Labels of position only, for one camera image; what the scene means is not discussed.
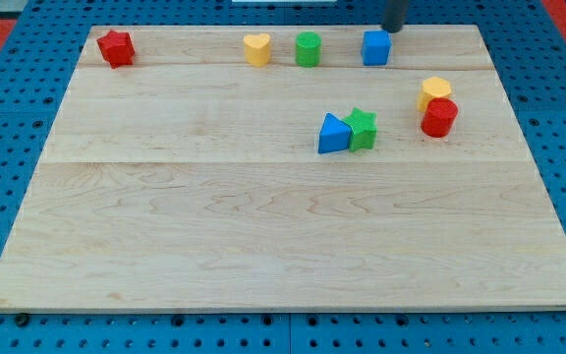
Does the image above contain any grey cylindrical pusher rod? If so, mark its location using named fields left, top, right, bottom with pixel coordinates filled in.
left=381, top=0, right=410, bottom=33

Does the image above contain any blue cube block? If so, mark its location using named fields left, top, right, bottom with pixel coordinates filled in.
left=361, top=30, right=391, bottom=66

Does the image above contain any yellow hexagon block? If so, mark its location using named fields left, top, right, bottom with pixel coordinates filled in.
left=416, top=77, right=453, bottom=112

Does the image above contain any green cylinder block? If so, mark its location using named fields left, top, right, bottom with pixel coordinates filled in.
left=295, top=31, right=321, bottom=68

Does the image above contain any red cylinder block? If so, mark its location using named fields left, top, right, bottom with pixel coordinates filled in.
left=421, top=97, right=459, bottom=138

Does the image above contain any green star block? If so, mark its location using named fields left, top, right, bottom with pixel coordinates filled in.
left=343, top=107, right=377, bottom=151

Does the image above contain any blue triangle block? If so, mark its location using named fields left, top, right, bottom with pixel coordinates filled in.
left=317, top=112, right=352, bottom=154

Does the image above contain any yellow heart block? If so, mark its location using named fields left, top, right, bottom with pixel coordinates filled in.
left=243, top=33, right=271, bottom=67

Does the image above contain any light wooden board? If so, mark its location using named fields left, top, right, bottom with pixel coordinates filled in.
left=0, top=25, right=566, bottom=314

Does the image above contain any red star block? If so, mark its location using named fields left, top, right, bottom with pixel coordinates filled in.
left=96, top=29, right=135, bottom=69

